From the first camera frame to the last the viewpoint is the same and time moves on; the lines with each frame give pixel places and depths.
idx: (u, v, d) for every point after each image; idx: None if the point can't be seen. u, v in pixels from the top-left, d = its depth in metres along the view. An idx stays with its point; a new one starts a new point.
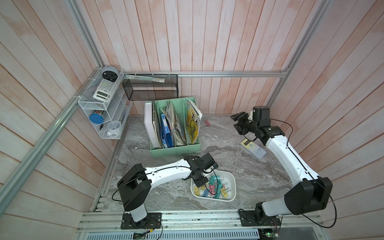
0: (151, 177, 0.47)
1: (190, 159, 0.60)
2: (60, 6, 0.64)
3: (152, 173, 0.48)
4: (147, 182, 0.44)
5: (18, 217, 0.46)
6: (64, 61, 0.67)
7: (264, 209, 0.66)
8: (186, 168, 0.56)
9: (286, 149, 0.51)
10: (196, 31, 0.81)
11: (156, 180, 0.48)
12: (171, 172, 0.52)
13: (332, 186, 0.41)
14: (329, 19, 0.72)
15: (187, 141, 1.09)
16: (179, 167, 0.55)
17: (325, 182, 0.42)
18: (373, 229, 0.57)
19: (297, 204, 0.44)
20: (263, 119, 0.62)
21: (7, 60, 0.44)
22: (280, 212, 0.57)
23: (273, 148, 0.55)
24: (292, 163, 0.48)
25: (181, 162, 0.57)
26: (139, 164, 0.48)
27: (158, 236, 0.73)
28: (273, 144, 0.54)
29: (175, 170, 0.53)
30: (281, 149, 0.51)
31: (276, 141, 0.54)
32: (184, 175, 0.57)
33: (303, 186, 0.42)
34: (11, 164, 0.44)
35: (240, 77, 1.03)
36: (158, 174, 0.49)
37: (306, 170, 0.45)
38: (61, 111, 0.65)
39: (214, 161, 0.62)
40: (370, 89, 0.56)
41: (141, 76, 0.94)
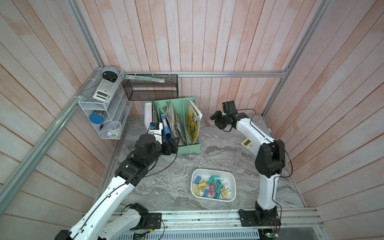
0: (80, 237, 0.38)
1: (124, 169, 0.48)
2: (60, 6, 0.64)
3: (79, 232, 0.38)
4: None
5: (18, 218, 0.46)
6: (64, 61, 0.66)
7: (261, 204, 0.67)
8: (122, 185, 0.45)
9: (250, 125, 0.64)
10: (196, 31, 0.81)
11: (87, 235, 0.39)
12: (104, 207, 0.42)
13: (283, 143, 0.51)
14: (328, 19, 0.72)
15: (187, 141, 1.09)
16: (112, 193, 0.44)
17: (278, 142, 0.55)
18: (373, 230, 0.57)
19: (264, 167, 0.56)
20: (232, 108, 0.76)
21: (7, 60, 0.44)
22: (267, 190, 0.62)
23: (241, 129, 0.68)
24: (253, 134, 0.61)
25: (112, 184, 0.45)
26: (59, 233, 0.38)
27: (159, 236, 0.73)
28: (240, 127, 0.68)
29: (109, 200, 0.43)
30: (247, 128, 0.64)
31: (243, 122, 0.67)
32: (127, 191, 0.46)
33: (263, 148, 0.54)
34: (11, 164, 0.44)
35: (240, 78, 1.03)
36: (89, 225, 0.39)
37: (264, 137, 0.58)
38: (61, 111, 0.65)
39: (145, 144, 0.49)
40: (370, 89, 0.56)
41: (141, 77, 0.94)
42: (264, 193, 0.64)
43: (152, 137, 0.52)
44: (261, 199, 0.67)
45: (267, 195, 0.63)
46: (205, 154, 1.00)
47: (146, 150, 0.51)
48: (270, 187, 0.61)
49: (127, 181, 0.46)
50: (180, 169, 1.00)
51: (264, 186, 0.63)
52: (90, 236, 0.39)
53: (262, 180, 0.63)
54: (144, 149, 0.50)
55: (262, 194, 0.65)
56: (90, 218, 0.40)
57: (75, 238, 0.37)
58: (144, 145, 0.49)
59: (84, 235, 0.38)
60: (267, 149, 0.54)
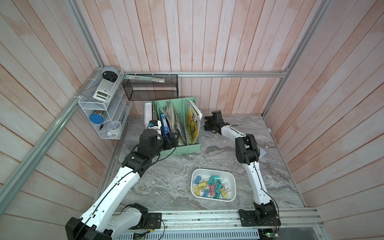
0: (93, 221, 0.39)
1: (130, 160, 0.51)
2: (60, 6, 0.64)
3: (91, 217, 0.40)
4: (91, 233, 0.37)
5: (18, 218, 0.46)
6: (64, 61, 0.67)
7: (256, 199, 0.70)
8: (130, 174, 0.48)
9: (229, 128, 0.82)
10: (196, 32, 0.81)
11: (99, 219, 0.40)
12: (114, 194, 0.44)
13: (252, 134, 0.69)
14: (328, 19, 0.72)
15: (187, 141, 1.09)
16: (121, 181, 0.47)
17: (249, 134, 0.72)
18: (373, 230, 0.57)
19: (241, 156, 0.71)
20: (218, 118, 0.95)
21: (6, 60, 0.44)
22: (253, 179, 0.70)
23: (224, 132, 0.86)
24: (231, 132, 0.79)
25: (120, 173, 0.48)
26: (69, 221, 0.39)
27: (159, 236, 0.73)
28: (223, 131, 0.87)
29: (118, 188, 0.45)
30: (227, 130, 0.83)
31: (224, 127, 0.86)
32: (134, 180, 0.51)
33: (238, 140, 0.70)
34: (11, 164, 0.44)
35: (240, 78, 1.03)
36: (100, 210, 0.41)
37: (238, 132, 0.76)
38: (61, 111, 0.65)
39: (149, 137, 0.54)
40: (370, 89, 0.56)
41: (141, 77, 0.94)
42: (253, 183, 0.70)
43: (155, 131, 0.56)
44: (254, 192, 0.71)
45: (255, 185, 0.69)
46: (205, 154, 1.00)
47: (149, 144, 0.56)
48: (255, 175, 0.70)
49: (134, 170, 0.49)
50: (180, 169, 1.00)
51: (251, 178, 0.71)
52: (102, 220, 0.41)
53: (248, 173, 0.72)
54: (147, 142, 0.54)
55: (251, 184, 0.72)
56: (101, 204, 0.42)
57: (87, 222, 0.39)
58: (148, 138, 0.53)
59: (97, 220, 0.39)
60: (240, 141, 0.70)
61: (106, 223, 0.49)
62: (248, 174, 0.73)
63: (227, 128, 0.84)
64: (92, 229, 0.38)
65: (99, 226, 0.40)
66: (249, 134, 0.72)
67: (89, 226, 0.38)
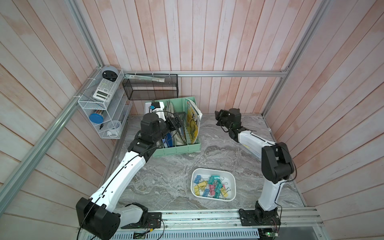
0: (102, 201, 0.40)
1: (136, 145, 0.52)
2: (59, 5, 0.64)
3: (100, 197, 0.41)
4: (102, 210, 0.38)
5: (17, 217, 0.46)
6: (64, 61, 0.67)
7: (262, 206, 0.67)
8: (136, 157, 0.49)
9: (250, 135, 0.66)
10: (196, 31, 0.81)
11: (109, 199, 0.41)
12: (122, 176, 0.45)
13: (285, 143, 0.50)
14: (328, 18, 0.72)
15: (187, 141, 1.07)
16: (128, 164, 0.48)
17: (280, 144, 0.55)
18: (373, 229, 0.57)
19: (269, 173, 0.54)
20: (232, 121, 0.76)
21: (6, 60, 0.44)
22: (271, 195, 0.61)
23: (242, 140, 0.70)
24: (253, 140, 0.62)
25: (127, 157, 0.49)
26: (79, 201, 0.40)
27: (158, 236, 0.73)
28: (241, 137, 0.70)
29: (126, 170, 0.46)
30: (247, 137, 0.66)
31: (242, 132, 0.70)
32: (140, 164, 0.52)
33: (265, 149, 0.53)
34: (11, 164, 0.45)
35: (240, 77, 1.03)
36: (109, 191, 0.42)
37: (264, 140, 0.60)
38: (61, 111, 0.65)
39: (149, 122, 0.51)
40: (370, 89, 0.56)
41: (141, 76, 0.94)
42: (268, 196, 0.61)
43: (155, 116, 0.53)
44: (263, 201, 0.66)
45: (270, 199, 0.62)
46: (205, 154, 1.00)
47: (152, 129, 0.55)
48: (275, 192, 0.60)
49: (139, 154, 0.50)
50: (180, 169, 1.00)
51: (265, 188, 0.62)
52: (111, 200, 0.42)
53: (266, 183, 0.60)
54: (149, 127, 0.52)
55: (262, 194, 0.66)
56: (109, 185, 0.43)
57: (97, 202, 0.40)
58: (149, 123, 0.52)
59: (106, 200, 0.40)
60: (268, 150, 0.53)
61: (116, 203, 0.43)
62: (266, 187, 0.61)
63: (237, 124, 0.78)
64: (102, 208, 0.39)
65: (109, 205, 0.41)
66: (281, 144, 0.55)
67: (98, 206, 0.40)
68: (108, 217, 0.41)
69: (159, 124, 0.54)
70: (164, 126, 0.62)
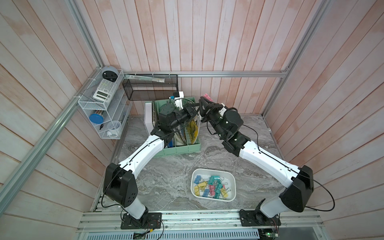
0: (129, 167, 0.46)
1: (158, 132, 0.60)
2: (60, 5, 0.65)
3: (127, 164, 0.47)
4: (128, 174, 0.44)
5: (17, 217, 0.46)
6: (64, 61, 0.67)
7: (265, 213, 0.65)
8: (158, 140, 0.56)
9: (262, 155, 0.50)
10: (195, 31, 0.81)
11: (135, 167, 0.47)
12: (146, 151, 0.52)
13: (310, 170, 0.45)
14: (328, 19, 0.72)
15: (187, 141, 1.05)
16: (151, 143, 0.55)
17: (306, 172, 0.44)
18: (374, 230, 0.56)
19: (297, 207, 0.46)
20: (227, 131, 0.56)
21: (6, 60, 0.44)
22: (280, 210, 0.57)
23: (248, 156, 0.54)
24: (272, 166, 0.48)
25: (150, 138, 0.56)
26: (112, 164, 0.46)
27: (158, 236, 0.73)
28: (245, 152, 0.53)
29: (149, 148, 0.53)
30: (257, 156, 0.51)
31: (248, 150, 0.53)
32: (160, 146, 0.59)
33: (296, 185, 0.42)
34: (11, 164, 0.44)
35: (240, 78, 1.03)
36: (134, 161, 0.48)
37: (288, 168, 0.46)
38: (61, 111, 0.65)
39: (164, 115, 0.56)
40: (370, 89, 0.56)
41: (141, 77, 0.94)
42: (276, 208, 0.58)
43: (171, 108, 0.57)
44: (267, 209, 0.63)
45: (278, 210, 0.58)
46: (205, 154, 1.00)
47: (169, 119, 0.60)
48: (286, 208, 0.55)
49: (161, 137, 0.58)
50: (180, 169, 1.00)
51: (271, 202, 0.58)
52: (137, 167, 0.49)
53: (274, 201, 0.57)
54: (166, 118, 0.58)
55: (266, 204, 0.62)
56: (135, 157, 0.49)
57: (124, 168, 0.46)
58: (166, 115, 0.56)
59: (133, 167, 0.47)
60: (300, 185, 0.42)
61: (138, 173, 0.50)
62: (273, 201, 0.57)
63: (222, 111, 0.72)
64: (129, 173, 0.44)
65: (134, 171, 0.47)
66: (308, 171, 0.45)
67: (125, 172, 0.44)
68: (132, 182, 0.46)
69: (175, 114, 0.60)
70: (181, 115, 0.65)
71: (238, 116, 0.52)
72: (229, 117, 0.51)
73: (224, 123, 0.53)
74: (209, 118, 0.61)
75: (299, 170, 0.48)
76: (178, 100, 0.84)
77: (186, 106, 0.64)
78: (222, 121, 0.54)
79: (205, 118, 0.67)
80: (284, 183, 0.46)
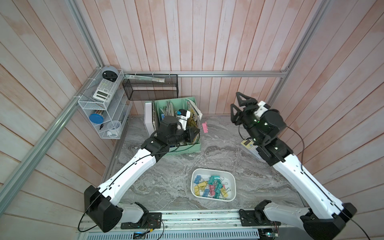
0: (108, 193, 0.41)
1: (150, 144, 0.53)
2: (60, 5, 0.65)
3: (107, 188, 0.42)
4: (106, 202, 0.39)
5: (17, 217, 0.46)
6: (64, 61, 0.67)
7: (266, 214, 0.65)
8: (147, 157, 0.49)
9: (303, 176, 0.44)
10: (196, 31, 0.81)
11: (114, 192, 0.42)
12: (130, 172, 0.46)
13: (355, 210, 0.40)
14: (329, 18, 0.71)
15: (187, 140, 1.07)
16: (138, 162, 0.48)
17: (351, 212, 0.39)
18: (374, 230, 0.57)
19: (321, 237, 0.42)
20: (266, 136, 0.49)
21: (7, 60, 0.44)
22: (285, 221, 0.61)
23: (286, 172, 0.46)
24: (312, 193, 0.42)
25: (138, 154, 0.50)
26: (90, 187, 0.42)
27: (158, 236, 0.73)
28: (284, 167, 0.46)
29: (135, 167, 0.47)
30: (297, 176, 0.44)
31: (288, 166, 0.45)
32: (149, 163, 0.51)
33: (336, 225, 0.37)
34: (11, 164, 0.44)
35: (240, 77, 1.03)
36: (116, 185, 0.43)
37: (330, 201, 0.40)
38: (61, 111, 0.65)
39: (168, 125, 0.53)
40: (370, 89, 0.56)
41: (141, 76, 0.94)
42: (280, 218, 0.59)
43: (175, 119, 0.55)
44: (270, 213, 0.63)
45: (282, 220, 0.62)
46: (205, 154, 1.00)
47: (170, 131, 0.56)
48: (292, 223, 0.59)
49: (152, 154, 0.50)
50: (180, 169, 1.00)
51: (284, 211, 0.56)
52: (116, 194, 0.43)
53: (287, 214, 0.54)
54: (168, 129, 0.54)
55: (273, 210, 0.61)
56: (117, 179, 0.44)
57: (103, 193, 0.41)
58: (168, 125, 0.53)
59: (111, 192, 0.41)
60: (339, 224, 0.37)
61: (120, 197, 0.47)
62: (286, 214, 0.55)
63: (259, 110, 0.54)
64: (106, 200, 0.40)
65: (113, 198, 0.42)
66: (353, 213, 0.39)
67: (104, 197, 0.40)
68: (111, 210, 0.41)
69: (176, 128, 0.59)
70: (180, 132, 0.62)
71: (280, 118, 0.45)
72: (270, 118, 0.44)
73: (263, 125, 0.46)
74: (241, 120, 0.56)
75: (344, 208, 0.41)
76: (181, 118, 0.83)
77: (188, 129, 0.62)
78: (260, 124, 0.47)
79: (239, 119, 0.60)
80: (319, 214, 0.41)
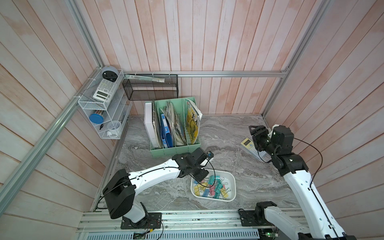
0: (135, 182, 0.45)
1: (179, 158, 0.58)
2: (60, 5, 0.65)
3: (135, 178, 0.46)
4: (131, 188, 0.42)
5: (17, 217, 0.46)
6: (64, 61, 0.67)
7: (266, 214, 0.65)
8: (175, 168, 0.54)
9: (309, 192, 0.44)
10: (196, 31, 0.81)
11: (140, 184, 0.45)
12: (158, 174, 0.50)
13: None
14: (328, 19, 0.72)
15: (187, 141, 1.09)
16: (166, 168, 0.53)
17: None
18: (373, 230, 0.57)
19: None
20: (284, 147, 0.53)
21: (7, 60, 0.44)
22: (282, 229, 0.55)
23: (293, 184, 0.48)
24: (312, 208, 0.42)
25: (169, 162, 0.55)
26: (123, 170, 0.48)
27: (158, 236, 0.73)
28: (293, 179, 0.47)
29: (162, 172, 0.51)
30: (302, 190, 0.45)
31: (297, 179, 0.47)
32: (174, 175, 0.56)
33: None
34: (11, 164, 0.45)
35: (240, 77, 1.03)
36: (143, 178, 0.47)
37: (330, 223, 0.40)
38: (61, 111, 0.65)
39: (206, 154, 0.63)
40: (370, 89, 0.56)
41: (141, 76, 0.94)
42: (279, 225, 0.57)
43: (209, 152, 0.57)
44: (270, 216, 0.62)
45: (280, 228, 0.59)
46: None
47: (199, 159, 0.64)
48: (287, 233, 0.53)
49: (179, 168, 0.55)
50: None
51: (285, 220, 0.55)
52: (141, 186, 0.47)
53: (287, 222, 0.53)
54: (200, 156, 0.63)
55: (275, 214, 0.60)
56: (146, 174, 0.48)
57: (132, 181, 0.45)
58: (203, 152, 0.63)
59: (138, 183, 0.45)
60: None
61: (140, 191, 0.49)
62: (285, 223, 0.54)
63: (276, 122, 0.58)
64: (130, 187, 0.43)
65: (137, 189, 0.46)
66: None
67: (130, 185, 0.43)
68: (130, 199, 0.44)
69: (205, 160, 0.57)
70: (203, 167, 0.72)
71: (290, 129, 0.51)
72: (279, 128, 0.53)
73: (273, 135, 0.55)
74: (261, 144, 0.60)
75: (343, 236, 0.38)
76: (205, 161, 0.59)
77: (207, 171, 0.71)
78: (272, 136, 0.55)
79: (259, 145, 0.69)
80: (313, 232, 0.41)
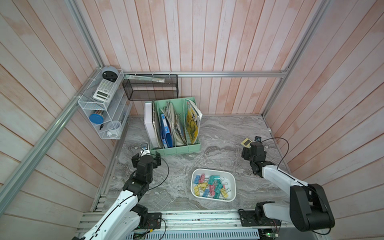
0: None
1: (130, 186, 0.57)
2: (60, 5, 0.65)
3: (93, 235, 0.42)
4: None
5: (17, 217, 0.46)
6: (64, 62, 0.67)
7: (264, 211, 0.66)
8: (130, 197, 0.54)
9: (277, 170, 0.58)
10: (196, 31, 0.81)
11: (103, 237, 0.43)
12: (117, 214, 0.48)
13: (321, 188, 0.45)
14: (328, 19, 0.72)
15: (187, 141, 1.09)
16: (122, 203, 0.51)
17: (316, 187, 0.45)
18: (374, 230, 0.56)
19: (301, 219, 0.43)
20: (259, 154, 0.71)
21: (7, 60, 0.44)
22: (281, 217, 0.55)
23: (269, 176, 0.61)
24: (282, 177, 0.54)
25: (121, 196, 0.53)
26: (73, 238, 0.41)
27: (159, 236, 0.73)
28: (267, 171, 0.62)
29: (121, 208, 0.50)
30: (273, 171, 0.59)
31: (267, 167, 0.62)
32: (134, 203, 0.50)
33: (295, 189, 0.45)
34: (11, 164, 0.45)
35: (240, 78, 1.03)
36: (102, 229, 0.44)
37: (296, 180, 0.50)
38: (61, 111, 0.65)
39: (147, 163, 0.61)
40: (370, 89, 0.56)
41: (141, 76, 0.94)
42: (278, 214, 0.57)
43: (150, 158, 0.62)
44: (268, 208, 0.64)
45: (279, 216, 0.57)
46: (205, 154, 1.00)
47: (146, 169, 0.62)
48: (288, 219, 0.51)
49: (134, 193, 0.55)
50: (180, 169, 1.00)
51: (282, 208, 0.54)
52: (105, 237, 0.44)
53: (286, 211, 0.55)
54: (145, 168, 0.61)
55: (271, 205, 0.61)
56: (103, 223, 0.45)
57: None
58: (145, 164, 0.59)
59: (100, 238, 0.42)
60: (300, 191, 0.45)
61: None
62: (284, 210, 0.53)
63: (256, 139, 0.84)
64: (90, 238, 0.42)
65: None
66: (316, 187, 0.45)
67: None
68: None
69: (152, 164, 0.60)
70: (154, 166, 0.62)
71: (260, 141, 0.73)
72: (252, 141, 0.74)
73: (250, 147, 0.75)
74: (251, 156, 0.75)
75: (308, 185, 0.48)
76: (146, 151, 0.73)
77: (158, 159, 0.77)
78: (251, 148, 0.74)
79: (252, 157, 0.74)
80: None
